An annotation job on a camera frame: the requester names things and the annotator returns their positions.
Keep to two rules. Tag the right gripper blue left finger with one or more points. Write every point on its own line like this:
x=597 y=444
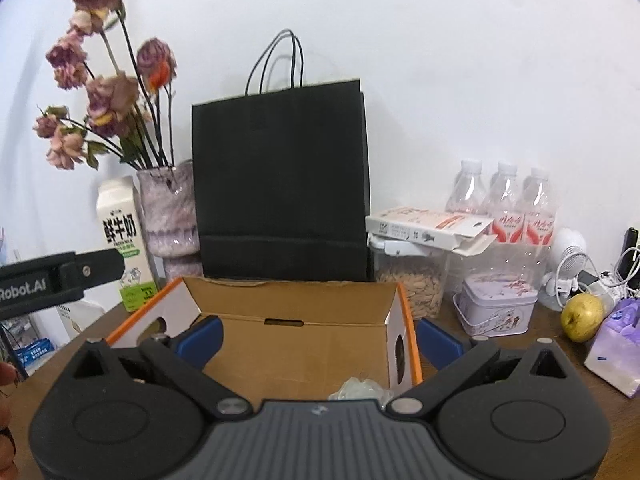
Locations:
x=198 y=344

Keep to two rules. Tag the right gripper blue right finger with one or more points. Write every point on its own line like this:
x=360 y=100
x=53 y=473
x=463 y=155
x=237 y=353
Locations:
x=437 y=346

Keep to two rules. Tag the person's left hand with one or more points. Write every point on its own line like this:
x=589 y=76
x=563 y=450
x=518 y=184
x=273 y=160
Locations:
x=9 y=470

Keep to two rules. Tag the white floral tin box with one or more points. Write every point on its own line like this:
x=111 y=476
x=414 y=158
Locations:
x=495 y=305

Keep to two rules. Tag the clear container of seeds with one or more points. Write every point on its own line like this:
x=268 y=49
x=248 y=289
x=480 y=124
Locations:
x=420 y=269

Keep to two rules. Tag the orange cardboard tray box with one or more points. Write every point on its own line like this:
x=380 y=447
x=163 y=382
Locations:
x=291 y=340

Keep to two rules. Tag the crumpled clear plastic wrap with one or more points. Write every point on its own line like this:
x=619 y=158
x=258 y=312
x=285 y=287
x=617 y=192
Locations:
x=355 y=389

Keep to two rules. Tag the white flat cardboard box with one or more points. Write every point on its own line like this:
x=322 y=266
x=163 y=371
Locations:
x=462 y=234

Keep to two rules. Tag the white green milk carton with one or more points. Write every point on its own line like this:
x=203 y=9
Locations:
x=119 y=212

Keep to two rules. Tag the yellow green apple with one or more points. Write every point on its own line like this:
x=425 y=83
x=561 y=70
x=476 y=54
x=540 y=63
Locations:
x=582 y=317

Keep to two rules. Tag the purple mottled ceramic vase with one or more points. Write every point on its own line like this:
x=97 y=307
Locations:
x=169 y=215

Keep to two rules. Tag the small white desk fan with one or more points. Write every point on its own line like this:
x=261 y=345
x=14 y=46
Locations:
x=566 y=259

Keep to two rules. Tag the left plastic water bottle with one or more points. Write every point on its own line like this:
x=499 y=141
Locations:
x=469 y=191

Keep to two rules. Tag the plastic water bottle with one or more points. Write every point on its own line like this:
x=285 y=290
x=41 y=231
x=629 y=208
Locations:
x=502 y=205
x=469 y=191
x=538 y=206

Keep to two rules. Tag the middle plastic water bottle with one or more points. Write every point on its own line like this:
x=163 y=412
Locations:
x=502 y=205

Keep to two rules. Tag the right plastic water bottle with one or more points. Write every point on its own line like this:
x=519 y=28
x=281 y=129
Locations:
x=538 y=206

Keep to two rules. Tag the purple tissue pack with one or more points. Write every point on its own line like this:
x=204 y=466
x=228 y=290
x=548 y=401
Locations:
x=614 y=353

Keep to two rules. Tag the black paper shopping bag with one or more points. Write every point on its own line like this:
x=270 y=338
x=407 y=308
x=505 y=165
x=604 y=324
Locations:
x=281 y=181

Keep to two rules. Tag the dried pink flower bouquet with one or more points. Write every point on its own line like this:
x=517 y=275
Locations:
x=129 y=91

